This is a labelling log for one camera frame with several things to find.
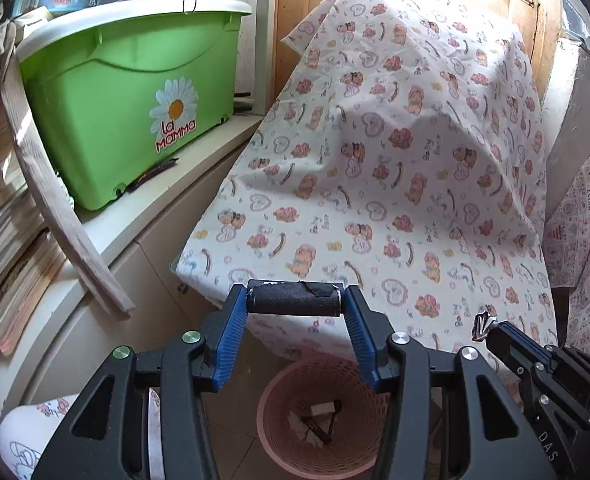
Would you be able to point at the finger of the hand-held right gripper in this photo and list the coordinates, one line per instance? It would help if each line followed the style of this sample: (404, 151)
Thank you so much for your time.
(520, 360)
(570, 365)

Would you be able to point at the pale wooden slat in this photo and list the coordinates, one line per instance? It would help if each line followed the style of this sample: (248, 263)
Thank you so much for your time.
(50, 185)

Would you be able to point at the white shelf frame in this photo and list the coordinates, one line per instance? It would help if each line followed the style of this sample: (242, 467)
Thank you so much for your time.
(262, 35)

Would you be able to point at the bear printed cloth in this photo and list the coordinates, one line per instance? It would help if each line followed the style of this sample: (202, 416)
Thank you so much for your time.
(400, 160)

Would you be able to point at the black foam cylinder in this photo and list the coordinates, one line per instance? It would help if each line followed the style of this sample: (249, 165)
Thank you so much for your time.
(292, 300)

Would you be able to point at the dark brown sachet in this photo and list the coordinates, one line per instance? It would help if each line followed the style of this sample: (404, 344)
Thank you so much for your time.
(152, 172)

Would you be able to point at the small black white wrapper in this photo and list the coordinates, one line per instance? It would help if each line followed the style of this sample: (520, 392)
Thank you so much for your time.
(484, 326)

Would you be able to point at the blue cardboard box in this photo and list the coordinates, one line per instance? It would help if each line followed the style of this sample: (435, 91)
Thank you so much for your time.
(55, 2)

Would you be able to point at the white box lid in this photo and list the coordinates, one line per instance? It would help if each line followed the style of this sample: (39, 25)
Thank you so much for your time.
(125, 10)

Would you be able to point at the printed white pillow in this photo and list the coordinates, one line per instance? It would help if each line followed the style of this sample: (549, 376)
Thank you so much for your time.
(25, 440)

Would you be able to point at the white cabinet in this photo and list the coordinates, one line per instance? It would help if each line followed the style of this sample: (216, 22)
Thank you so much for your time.
(140, 270)

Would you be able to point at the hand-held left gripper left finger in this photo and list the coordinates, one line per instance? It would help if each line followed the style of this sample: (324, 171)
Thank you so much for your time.
(227, 345)

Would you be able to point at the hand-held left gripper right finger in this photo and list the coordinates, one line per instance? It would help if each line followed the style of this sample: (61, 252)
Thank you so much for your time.
(362, 350)

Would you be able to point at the stack of magazines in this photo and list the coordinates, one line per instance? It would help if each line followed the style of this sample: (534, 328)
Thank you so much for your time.
(5, 240)

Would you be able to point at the grey board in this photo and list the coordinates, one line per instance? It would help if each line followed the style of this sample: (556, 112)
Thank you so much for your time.
(580, 125)

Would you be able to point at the pink plastic basket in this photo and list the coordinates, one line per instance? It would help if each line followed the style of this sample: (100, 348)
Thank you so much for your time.
(285, 385)

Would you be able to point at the green plastic storage box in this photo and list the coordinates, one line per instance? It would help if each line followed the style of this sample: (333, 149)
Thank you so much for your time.
(115, 110)

